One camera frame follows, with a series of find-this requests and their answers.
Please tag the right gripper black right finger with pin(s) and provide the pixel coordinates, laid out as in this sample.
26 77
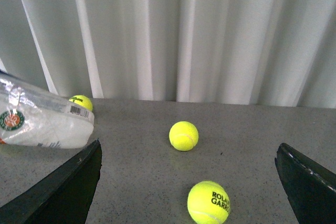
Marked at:
310 187

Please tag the far Wilson 3 tennis ball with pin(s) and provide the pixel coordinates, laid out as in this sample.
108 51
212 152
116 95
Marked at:
83 101

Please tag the Roland Garros tennis ball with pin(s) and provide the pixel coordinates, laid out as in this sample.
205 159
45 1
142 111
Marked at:
208 202

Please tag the white pleated curtain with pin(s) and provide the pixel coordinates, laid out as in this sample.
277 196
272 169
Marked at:
268 52

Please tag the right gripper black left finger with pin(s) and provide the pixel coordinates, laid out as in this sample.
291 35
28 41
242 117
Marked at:
64 196

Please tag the yellow tennis ball right middle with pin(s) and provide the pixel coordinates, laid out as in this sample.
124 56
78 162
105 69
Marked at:
183 136

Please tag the clear Wilson tennis ball can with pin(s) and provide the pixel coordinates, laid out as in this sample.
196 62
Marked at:
32 116

